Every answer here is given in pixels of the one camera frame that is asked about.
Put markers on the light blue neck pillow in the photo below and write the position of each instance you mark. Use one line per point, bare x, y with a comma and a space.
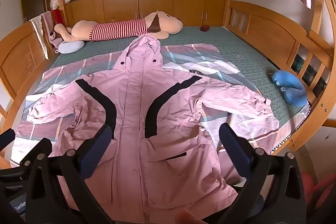
69, 47

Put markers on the pink hooded jacket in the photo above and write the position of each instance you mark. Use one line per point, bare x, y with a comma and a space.
162, 98

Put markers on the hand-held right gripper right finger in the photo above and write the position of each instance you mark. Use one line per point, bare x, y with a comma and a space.
233, 145

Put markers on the small brown object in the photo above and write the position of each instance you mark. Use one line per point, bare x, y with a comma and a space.
204, 28

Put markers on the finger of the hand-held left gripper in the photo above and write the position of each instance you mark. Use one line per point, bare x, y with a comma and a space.
34, 150
6, 138

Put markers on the plush dog in striped shirt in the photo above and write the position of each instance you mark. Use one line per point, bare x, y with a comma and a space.
118, 28

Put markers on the red cloth item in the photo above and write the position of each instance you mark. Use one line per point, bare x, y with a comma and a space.
57, 16

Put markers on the plaid blanket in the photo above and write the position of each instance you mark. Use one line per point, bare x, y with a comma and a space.
197, 56

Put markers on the white towel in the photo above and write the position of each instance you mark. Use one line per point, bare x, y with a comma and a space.
39, 35

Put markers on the blue plush neck pillow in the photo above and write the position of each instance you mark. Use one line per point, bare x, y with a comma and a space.
291, 90

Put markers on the green patterned mattress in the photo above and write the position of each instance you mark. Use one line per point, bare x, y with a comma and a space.
249, 56

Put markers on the wooden wall cabinet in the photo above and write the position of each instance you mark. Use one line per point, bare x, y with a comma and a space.
118, 6

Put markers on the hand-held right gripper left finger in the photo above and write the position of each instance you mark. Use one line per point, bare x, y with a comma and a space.
97, 145

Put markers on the wooden bed frame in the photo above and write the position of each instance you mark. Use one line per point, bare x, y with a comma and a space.
267, 27

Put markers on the pink towel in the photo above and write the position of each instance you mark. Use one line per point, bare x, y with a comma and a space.
50, 27

